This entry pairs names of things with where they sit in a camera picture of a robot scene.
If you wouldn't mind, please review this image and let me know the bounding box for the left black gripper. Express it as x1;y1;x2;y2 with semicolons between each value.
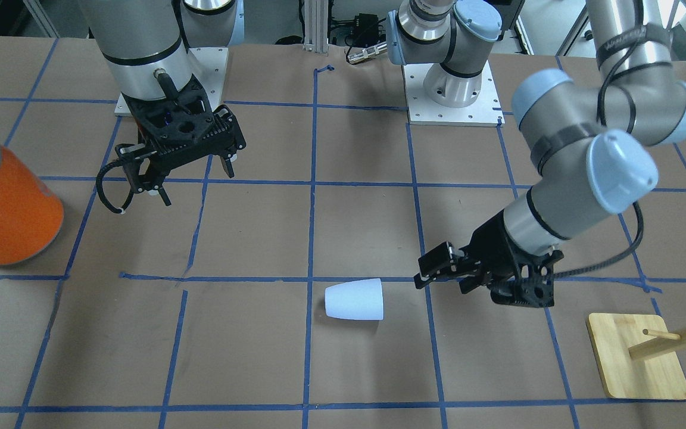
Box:
413;212;564;309

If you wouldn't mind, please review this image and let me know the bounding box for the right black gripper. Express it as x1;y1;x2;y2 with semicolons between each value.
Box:
116;77;246;207

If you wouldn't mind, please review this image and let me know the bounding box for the light blue plastic cup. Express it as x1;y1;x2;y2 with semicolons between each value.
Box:
325;279;385;321

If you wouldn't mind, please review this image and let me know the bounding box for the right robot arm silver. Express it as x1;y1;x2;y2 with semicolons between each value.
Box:
79;1;246;214

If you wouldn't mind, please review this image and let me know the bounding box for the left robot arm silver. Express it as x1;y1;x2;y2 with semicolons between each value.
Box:
414;1;686;309

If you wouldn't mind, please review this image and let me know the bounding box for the wooden mug stand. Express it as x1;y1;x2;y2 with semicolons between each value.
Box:
586;313;686;401

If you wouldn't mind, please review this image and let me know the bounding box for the orange metal can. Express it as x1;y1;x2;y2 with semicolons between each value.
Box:
0;145;64;266

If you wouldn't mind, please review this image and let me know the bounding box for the black power box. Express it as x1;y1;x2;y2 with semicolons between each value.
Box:
348;13;385;47

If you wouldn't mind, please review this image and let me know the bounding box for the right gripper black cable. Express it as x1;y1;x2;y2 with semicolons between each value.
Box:
96;160;141;215

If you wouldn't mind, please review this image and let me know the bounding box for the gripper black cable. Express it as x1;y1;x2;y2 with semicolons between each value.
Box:
96;160;141;215
551;24;653;279

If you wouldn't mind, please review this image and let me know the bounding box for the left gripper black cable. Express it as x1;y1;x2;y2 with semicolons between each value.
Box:
551;24;653;279

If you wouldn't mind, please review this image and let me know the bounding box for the aluminium frame post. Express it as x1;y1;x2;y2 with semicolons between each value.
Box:
302;0;330;56

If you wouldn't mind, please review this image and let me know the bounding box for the silver cable connector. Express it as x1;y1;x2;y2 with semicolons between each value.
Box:
346;42;388;65

